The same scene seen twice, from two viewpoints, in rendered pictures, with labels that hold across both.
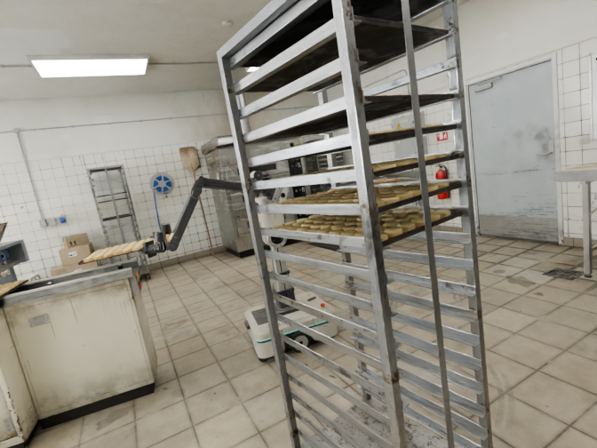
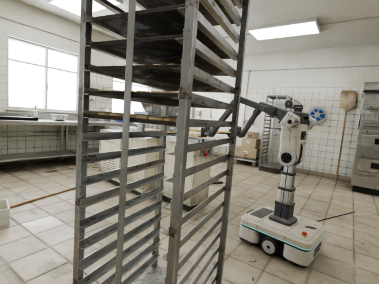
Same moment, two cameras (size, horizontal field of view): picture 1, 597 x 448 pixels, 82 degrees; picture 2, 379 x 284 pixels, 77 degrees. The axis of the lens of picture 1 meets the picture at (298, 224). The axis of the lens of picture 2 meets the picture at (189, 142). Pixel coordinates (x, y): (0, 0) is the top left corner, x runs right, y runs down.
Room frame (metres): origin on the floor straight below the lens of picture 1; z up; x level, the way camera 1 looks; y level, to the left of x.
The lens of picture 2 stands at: (0.74, -1.22, 1.16)
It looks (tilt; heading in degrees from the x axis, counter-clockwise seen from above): 6 degrees down; 60
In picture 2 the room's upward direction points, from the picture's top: 5 degrees clockwise
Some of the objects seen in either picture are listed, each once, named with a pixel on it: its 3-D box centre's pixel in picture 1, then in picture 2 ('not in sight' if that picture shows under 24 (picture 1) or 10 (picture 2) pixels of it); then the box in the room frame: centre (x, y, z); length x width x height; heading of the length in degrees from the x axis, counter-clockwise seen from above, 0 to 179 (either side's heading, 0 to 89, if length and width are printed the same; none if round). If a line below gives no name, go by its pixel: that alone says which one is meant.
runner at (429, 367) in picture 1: (404, 356); (197, 258); (1.33, -0.35, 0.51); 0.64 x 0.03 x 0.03; 35
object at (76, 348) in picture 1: (91, 339); (181, 169); (2.24, 1.53, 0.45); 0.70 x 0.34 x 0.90; 108
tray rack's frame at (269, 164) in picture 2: (118, 224); (275, 133); (5.45, 2.80, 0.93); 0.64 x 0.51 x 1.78; 29
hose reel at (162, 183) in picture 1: (166, 204); (314, 129); (6.12, 2.24, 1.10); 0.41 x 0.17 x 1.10; 116
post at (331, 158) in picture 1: (344, 244); (231, 155); (1.60, -0.20, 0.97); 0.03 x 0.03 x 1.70; 35
